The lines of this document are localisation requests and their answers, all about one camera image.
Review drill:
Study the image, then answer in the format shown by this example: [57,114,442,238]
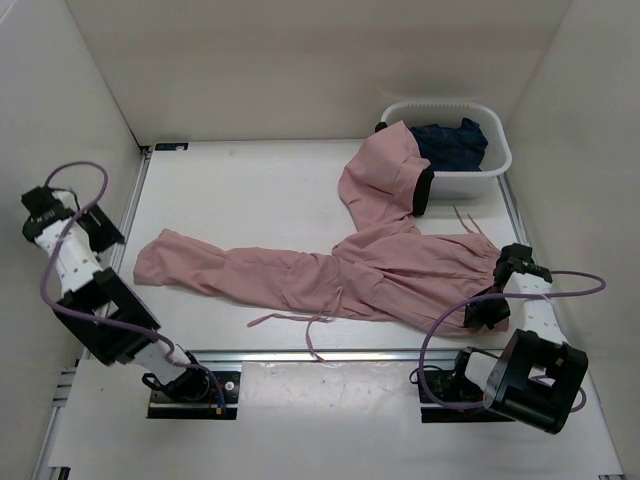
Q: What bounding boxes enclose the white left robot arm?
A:
[21,186,210,401]

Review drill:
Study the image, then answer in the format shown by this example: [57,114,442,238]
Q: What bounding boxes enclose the white plastic basket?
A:
[380,99,512,199]

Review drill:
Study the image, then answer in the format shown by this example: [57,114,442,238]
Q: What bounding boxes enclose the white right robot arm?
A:
[449,243,588,434]

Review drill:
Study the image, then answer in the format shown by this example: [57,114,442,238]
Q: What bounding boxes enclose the pink drawstring trousers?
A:
[133,122,500,334]

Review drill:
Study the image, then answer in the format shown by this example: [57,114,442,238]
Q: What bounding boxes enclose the blue denim jeans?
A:
[409,118,489,172]

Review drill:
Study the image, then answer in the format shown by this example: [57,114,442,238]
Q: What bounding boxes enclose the aluminium table frame rail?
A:
[47,140,623,479]

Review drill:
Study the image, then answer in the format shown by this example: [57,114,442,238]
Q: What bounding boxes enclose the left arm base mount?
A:
[141,370,241,420]

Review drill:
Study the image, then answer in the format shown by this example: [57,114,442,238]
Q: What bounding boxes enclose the black garment in basket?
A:
[412,166,435,217]

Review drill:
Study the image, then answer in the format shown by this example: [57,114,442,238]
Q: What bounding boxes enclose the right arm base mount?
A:
[409,347,511,424]

